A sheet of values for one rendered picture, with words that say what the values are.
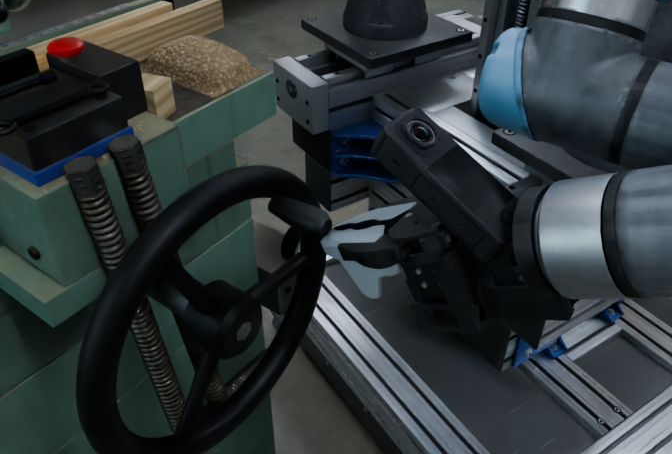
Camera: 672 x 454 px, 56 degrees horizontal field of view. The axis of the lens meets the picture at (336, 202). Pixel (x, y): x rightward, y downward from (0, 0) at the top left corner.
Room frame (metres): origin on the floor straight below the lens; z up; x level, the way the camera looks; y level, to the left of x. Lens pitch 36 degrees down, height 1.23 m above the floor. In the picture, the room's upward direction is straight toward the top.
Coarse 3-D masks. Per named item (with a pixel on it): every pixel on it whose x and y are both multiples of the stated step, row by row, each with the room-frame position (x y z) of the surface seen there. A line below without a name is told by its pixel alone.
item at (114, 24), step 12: (132, 12) 0.79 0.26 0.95; (144, 12) 0.79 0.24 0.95; (156, 12) 0.80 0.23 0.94; (96, 24) 0.75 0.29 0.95; (108, 24) 0.75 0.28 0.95; (120, 24) 0.76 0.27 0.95; (132, 24) 0.77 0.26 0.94; (60, 36) 0.71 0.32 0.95; (72, 36) 0.71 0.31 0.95; (84, 36) 0.72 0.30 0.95; (96, 36) 0.73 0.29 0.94; (36, 48) 0.67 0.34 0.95
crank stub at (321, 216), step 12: (276, 204) 0.43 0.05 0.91; (288, 204) 0.42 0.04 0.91; (300, 204) 0.42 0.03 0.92; (288, 216) 0.42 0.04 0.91; (300, 216) 0.41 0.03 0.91; (312, 216) 0.41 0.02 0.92; (324, 216) 0.41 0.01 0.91; (300, 228) 0.41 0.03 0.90; (312, 228) 0.40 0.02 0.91; (324, 228) 0.40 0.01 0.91
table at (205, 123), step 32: (192, 96) 0.65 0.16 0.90; (224, 96) 0.66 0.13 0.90; (256, 96) 0.69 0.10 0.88; (192, 128) 0.61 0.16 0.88; (224, 128) 0.65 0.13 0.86; (192, 160) 0.60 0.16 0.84; (0, 256) 0.41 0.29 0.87; (32, 288) 0.37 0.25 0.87; (64, 288) 0.37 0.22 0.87; (96, 288) 0.39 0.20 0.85; (64, 320) 0.36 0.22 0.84
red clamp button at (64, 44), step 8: (56, 40) 0.51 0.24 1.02; (64, 40) 0.51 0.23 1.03; (72, 40) 0.51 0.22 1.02; (80, 40) 0.51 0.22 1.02; (48, 48) 0.50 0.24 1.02; (56, 48) 0.49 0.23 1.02; (64, 48) 0.50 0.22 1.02; (72, 48) 0.50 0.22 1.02; (80, 48) 0.50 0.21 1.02; (56, 56) 0.50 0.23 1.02; (64, 56) 0.50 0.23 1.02
